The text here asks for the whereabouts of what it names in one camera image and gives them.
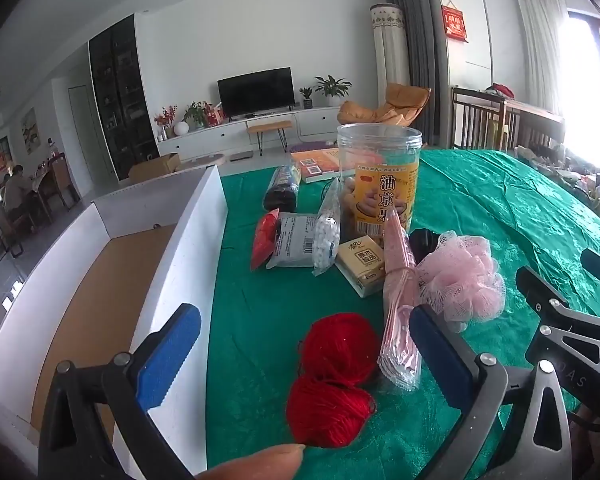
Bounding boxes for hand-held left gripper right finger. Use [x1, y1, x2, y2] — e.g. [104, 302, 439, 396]
[409, 304, 573, 480]

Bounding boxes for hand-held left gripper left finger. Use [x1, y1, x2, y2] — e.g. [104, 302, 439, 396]
[37, 303, 202, 480]

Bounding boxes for pink plastic bag bundle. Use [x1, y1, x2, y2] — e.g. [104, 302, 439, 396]
[377, 208, 423, 393]

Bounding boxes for pink bath pouf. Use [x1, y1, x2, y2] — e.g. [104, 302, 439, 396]
[416, 231, 507, 333]

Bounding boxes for red yarn ball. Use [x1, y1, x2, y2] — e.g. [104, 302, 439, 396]
[298, 312, 382, 388]
[286, 376, 377, 449]

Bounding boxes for white cardboard box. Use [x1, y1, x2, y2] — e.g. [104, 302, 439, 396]
[0, 164, 229, 480]

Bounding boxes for red patterned packet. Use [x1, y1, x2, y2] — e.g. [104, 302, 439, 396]
[250, 210, 281, 272]

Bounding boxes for person's left hand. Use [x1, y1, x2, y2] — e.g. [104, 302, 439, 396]
[192, 442, 307, 480]

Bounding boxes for yellow white tissue pack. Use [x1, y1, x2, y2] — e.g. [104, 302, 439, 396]
[334, 234, 388, 298]

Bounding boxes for green tablecloth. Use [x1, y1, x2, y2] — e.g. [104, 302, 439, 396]
[206, 149, 600, 480]

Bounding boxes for clear bag of white balls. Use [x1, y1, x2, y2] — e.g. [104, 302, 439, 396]
[312, 178, 342, 277]

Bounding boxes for white snack packet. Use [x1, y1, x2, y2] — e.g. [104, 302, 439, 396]
[266, 212, 321, 269]

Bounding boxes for clear plastic snack jar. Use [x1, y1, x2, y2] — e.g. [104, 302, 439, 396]
[336, 123, 424, 246]

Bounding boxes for bright window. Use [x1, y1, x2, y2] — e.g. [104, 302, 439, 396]
[560, 7, 600, 171]

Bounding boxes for wooden railing bed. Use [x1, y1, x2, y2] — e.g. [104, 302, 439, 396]
[451, 86, 566, 153]

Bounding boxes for brown cardboard box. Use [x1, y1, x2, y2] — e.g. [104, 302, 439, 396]
[128, 152, 182, 183]

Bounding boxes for black bag roll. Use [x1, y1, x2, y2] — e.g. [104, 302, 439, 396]
[263, 165, 302, 212]

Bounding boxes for wooden dining chair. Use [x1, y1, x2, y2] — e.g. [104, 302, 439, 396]
[47, 154, 81, 211]

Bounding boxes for white television cabinet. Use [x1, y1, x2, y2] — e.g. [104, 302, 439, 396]
[156, 106, 348, 157]

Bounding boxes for orange cover book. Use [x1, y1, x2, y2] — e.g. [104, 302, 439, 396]
[290, 147, 341, 184]

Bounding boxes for white curtain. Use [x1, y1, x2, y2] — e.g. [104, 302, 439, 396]
[515, 0, 568, 116]

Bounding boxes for orange lounge chair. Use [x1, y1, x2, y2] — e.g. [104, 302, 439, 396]
[337, 83, 432, 128]

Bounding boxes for red flowers in vase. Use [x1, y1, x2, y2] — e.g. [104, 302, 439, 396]
[154, 106, 178, 141]

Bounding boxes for bushy green potted plant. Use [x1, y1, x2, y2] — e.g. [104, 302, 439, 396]
[182, 101, 211, 130]

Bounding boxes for purple mat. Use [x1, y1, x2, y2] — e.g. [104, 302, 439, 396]
[286, 142, 338, 155]

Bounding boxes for wooden stool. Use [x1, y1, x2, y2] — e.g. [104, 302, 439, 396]
[246, 120, 293, 156]

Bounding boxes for black display cabinet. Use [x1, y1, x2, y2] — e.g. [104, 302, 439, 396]
[88, 15, 160, 181]

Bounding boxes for black television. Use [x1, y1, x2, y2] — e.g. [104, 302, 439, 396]
[217, 67, 296, 117]

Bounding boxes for grey curtain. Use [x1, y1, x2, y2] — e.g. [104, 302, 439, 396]
[384, 0, 438, 146]

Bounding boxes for large green potted plant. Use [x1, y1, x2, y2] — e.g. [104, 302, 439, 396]
[314, 75, 353, 107]

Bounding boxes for covered standing air conditioner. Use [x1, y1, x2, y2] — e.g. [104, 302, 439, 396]
[370, 3, 411, 106]

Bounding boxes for wall painting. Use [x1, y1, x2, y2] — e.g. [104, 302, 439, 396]
[20, 107, 37, 155]

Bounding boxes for red wall hanging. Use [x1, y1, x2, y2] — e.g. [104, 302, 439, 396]
[441, 4, 469, 41]

